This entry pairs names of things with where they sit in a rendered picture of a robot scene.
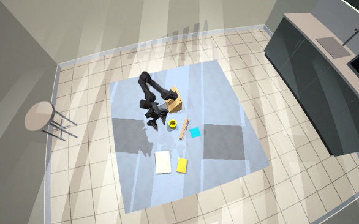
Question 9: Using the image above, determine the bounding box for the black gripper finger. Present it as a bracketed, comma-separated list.
[158, 113, 167, 125]
[149, 123, 158, 132]

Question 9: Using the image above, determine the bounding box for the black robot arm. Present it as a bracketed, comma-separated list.
[138, 71, 178, 119]

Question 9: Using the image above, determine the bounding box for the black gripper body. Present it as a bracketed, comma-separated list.
[147, 107, 168, 126]

